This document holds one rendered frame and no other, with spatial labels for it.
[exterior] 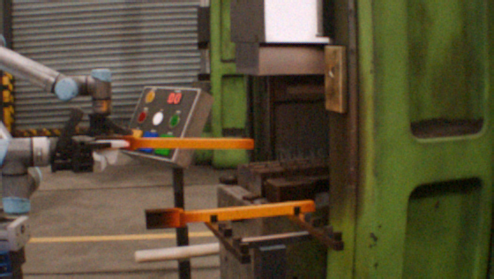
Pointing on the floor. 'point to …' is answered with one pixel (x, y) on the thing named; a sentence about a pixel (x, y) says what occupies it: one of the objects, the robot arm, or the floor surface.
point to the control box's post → (183, 210)
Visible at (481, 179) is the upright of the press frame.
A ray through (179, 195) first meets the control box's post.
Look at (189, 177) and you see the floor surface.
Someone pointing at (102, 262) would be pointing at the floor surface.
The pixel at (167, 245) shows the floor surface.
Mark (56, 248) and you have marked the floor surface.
